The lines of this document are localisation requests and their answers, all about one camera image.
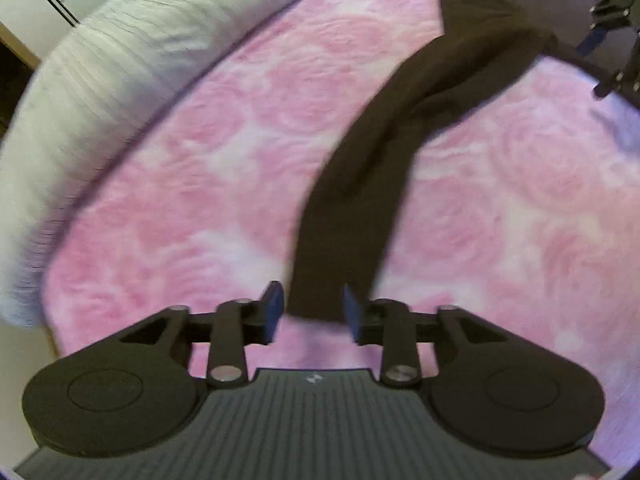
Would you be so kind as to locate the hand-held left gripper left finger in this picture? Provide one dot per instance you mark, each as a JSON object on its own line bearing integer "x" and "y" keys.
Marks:
{"x": 274, "y": 306}

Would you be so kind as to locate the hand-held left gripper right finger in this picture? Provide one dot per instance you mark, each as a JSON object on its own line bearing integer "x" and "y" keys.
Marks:
{"x": 351, "y": 316}

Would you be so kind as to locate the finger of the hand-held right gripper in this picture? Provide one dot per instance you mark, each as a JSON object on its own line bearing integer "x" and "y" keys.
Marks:
{"x": 622, "y": 79}
{"x": 617, "y": 5}

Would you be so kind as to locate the dark brown pants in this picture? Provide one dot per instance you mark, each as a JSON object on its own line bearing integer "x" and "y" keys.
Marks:
{"x": 370, "y": 160}

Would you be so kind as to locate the pink floral blanket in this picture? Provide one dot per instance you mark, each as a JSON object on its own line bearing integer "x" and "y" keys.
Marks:
{"x": 200, "y": 170}

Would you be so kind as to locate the grey striped pillow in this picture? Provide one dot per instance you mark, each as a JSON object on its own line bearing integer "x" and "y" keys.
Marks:
{"x": 100, "y": 70}

